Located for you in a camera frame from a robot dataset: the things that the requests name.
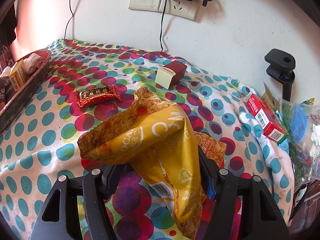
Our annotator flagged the yellow snack bag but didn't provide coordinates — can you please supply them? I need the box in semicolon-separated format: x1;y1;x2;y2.
78;87;227;239

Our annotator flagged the yellow medicine box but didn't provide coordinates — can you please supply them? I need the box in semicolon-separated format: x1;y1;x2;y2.
9;60;27;92

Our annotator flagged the white sock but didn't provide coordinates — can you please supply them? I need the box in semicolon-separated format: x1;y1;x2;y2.
23;53;43;75
0;66;11;77

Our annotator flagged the brown snack bag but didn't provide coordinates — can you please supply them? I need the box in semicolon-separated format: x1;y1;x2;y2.
0;77;15;110

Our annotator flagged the red cigarette box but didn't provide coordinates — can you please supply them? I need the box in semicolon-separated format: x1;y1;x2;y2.
247;94;287;143

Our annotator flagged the red candy wrapper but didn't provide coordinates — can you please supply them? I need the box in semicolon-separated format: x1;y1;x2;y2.
76;84;122;109

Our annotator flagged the polka dot bed sheet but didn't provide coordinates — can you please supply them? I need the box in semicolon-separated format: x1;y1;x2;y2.
1;40;294;239

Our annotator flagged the small maroon white box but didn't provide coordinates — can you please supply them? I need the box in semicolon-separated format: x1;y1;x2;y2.
155;61;187;89

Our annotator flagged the clear bag with green items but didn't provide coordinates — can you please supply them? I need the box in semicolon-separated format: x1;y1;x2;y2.
262;82;320;188

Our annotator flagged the round red tray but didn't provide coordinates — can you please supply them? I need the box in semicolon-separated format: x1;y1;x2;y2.
1;49;52;133

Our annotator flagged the black clamp mount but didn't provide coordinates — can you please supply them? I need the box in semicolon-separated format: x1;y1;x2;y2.
264;48;296;101

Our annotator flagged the black thin wall cable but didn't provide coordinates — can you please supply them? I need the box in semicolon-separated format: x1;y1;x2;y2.
63;0;78;40

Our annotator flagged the black adapter cable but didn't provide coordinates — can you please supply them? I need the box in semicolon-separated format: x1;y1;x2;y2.
158;0;169;53

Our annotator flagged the white wall socket plate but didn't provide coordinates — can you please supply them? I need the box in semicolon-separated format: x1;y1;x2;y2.
128;0;202;21

